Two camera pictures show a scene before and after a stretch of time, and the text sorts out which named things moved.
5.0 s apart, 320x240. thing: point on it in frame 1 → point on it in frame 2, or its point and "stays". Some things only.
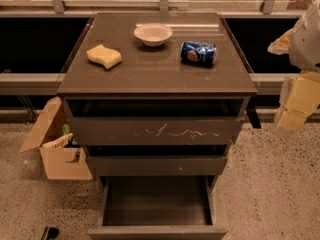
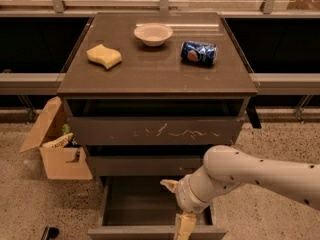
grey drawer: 164,207 stays
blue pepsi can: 198,53 stays
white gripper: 307,44 → 184,194
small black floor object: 50,233 stays
